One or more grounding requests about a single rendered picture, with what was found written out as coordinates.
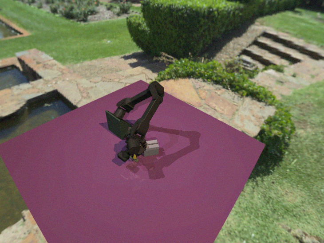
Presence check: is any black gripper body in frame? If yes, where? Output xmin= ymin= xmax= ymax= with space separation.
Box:
xmin=118 ymin=139 xmax=146 ymax=162

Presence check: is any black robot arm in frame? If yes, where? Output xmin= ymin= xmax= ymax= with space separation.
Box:
xmin=112 ymin=81 xmax=164 ymax=156

